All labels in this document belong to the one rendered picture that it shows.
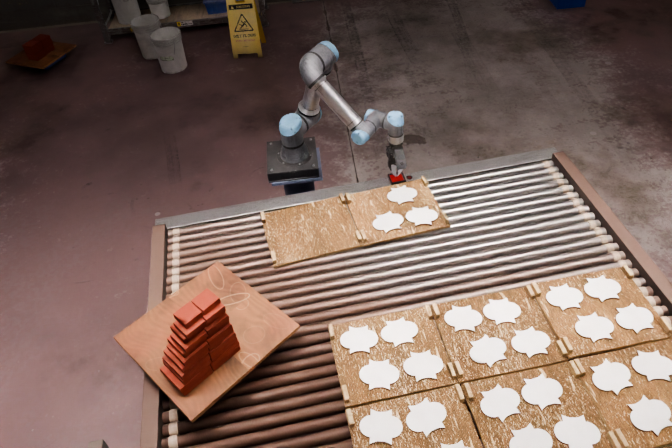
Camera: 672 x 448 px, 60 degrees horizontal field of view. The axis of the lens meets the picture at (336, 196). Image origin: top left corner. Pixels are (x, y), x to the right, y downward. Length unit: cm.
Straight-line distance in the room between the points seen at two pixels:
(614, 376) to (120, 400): 246
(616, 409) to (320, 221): 141
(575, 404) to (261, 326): 114
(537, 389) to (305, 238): 116
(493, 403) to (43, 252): 330
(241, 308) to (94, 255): 216
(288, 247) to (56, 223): 245
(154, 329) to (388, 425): 94
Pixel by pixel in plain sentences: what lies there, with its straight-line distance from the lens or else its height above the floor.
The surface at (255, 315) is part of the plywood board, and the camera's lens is 231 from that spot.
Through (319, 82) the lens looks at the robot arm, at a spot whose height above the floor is 147.
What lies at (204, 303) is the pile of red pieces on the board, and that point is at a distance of 201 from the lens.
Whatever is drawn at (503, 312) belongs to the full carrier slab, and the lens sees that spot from 242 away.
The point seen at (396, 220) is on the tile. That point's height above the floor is 95.
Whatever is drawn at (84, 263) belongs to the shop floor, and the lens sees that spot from 432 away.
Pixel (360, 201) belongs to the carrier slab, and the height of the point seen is 94.
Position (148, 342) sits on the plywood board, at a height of 104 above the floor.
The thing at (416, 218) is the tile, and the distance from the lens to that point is 273.
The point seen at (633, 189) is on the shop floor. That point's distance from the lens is 462.
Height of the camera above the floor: 285
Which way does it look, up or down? 42 degrees down
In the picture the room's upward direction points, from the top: 5 degrees counter-clockwise
